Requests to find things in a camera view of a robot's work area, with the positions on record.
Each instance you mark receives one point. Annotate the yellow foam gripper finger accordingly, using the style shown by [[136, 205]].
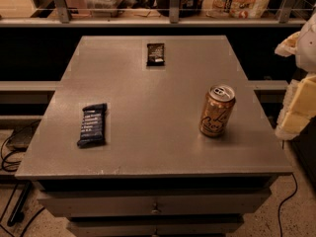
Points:
[[298, 108], [288, 46]]

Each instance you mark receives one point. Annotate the orange soda can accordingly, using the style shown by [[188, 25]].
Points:
[[218, 106]]

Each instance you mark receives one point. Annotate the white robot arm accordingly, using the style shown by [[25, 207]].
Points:
[[305, 57]]

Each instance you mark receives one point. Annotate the black snack packet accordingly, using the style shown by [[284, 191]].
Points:
[[155, 54]]

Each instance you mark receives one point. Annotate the grey drawer cabinet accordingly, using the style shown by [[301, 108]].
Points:
[[154, 151]]

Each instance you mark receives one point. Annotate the round drawer knob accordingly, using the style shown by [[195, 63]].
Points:
[[155, 210]]

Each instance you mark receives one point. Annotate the dark blue snack bar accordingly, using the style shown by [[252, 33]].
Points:
[[93, 125]]

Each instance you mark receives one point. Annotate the grey shelf rail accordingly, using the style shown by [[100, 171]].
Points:
[[145, 13]]

